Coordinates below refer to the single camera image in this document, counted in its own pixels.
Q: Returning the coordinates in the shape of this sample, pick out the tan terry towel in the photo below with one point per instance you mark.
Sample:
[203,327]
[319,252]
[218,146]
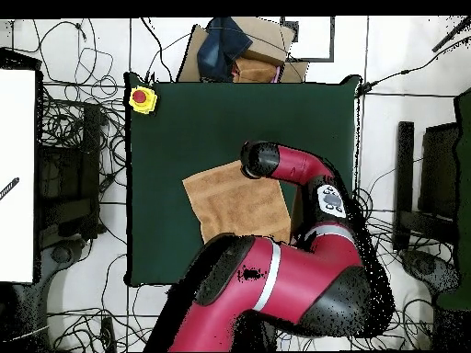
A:
[235,202]

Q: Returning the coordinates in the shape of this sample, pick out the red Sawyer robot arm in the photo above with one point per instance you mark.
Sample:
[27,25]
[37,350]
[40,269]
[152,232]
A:
[294,279]

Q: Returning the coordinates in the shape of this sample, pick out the dark green table cloth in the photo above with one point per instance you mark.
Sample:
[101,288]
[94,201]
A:
[202,121]

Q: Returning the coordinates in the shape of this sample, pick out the tan towel in box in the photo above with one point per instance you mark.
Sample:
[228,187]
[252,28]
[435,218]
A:
[254,71]

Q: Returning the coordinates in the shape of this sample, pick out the yellow emergency stop button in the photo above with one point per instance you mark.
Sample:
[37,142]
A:
[140,97]

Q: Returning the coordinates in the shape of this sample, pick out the blue denim jeans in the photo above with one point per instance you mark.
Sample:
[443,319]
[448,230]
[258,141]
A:
[220,47]

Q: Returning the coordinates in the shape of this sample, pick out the black equipment rack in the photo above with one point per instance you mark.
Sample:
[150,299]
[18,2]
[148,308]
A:
[90,147]

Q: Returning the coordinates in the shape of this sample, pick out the brown cardboard box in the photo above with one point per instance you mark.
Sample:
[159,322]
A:
[266,40]

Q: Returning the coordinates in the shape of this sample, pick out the long black floor bar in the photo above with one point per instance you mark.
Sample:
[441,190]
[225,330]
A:
[404,176]

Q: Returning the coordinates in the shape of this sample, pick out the grey stand base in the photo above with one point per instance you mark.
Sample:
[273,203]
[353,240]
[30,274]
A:
[60,254]
[430,270]

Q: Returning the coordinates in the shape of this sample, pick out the black panel stand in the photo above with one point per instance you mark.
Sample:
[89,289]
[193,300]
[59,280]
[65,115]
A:
[439,165]

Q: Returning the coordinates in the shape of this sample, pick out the green cloth on stand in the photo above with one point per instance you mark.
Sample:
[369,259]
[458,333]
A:
[464,184]

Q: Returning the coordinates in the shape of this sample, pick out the black rectangular floor frame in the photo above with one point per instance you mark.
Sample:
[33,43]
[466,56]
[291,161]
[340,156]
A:
[316,60]

